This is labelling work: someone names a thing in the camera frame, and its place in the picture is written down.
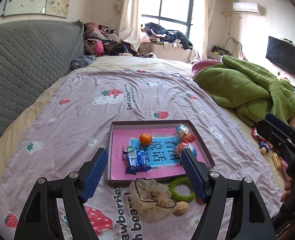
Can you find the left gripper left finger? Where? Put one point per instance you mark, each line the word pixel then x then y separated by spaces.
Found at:
pixel 39 218

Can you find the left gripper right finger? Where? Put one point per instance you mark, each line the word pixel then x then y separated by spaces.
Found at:
pixel 249 218

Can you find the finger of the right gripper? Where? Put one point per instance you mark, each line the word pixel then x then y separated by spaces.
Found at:
pixel 281 121
pixel 285 147

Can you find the brown walnut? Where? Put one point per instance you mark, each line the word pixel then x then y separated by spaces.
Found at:
pixel 182 208

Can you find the surprise egg toy packet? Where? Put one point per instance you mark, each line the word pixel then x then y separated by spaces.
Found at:
pixel 183 133

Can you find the cream polka-dot scrunchie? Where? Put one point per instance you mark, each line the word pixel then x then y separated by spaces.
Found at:
pixel 151 199

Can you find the blue snack packet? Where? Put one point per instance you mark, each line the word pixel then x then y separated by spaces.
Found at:
pixel 136 162

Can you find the small snacks pile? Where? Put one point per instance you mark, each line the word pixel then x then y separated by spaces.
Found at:
pixel 269 152

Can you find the green fleece blanket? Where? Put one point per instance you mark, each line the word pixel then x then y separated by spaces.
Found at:
pixel 251 90

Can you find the pink strawberry bedsheet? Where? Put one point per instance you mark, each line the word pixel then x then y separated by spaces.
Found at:
pixel 76 121

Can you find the pink pillow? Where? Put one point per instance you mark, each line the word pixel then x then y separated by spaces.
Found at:
pixel 200 65

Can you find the white air conditioner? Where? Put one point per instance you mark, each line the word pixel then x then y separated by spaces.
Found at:
pixel 252 8

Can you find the shallow grey box tray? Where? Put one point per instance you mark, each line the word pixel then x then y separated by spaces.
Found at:
pixel 202 151

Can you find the cream curtain right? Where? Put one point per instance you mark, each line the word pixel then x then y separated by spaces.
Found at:
pixel 204 13

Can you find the cream curtain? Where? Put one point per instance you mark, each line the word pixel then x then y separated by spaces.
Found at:
pixel 129 28
pixel 204 13

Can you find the dark clothes on windowsill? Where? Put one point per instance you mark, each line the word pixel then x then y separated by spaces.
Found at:
pixel 160 34

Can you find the grey quilted headboard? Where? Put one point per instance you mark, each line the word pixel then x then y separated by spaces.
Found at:
pixel 34 54

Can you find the clothes pile by headboard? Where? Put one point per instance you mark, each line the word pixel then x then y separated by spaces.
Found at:
pixel 99 40

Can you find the cream curtain left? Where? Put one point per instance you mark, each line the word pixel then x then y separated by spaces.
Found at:
pixel 129 28

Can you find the black wall television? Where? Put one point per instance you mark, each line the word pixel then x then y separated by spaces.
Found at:
pixel 281 53

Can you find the window with dark frame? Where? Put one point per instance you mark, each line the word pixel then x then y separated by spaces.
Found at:
pixel 170 14

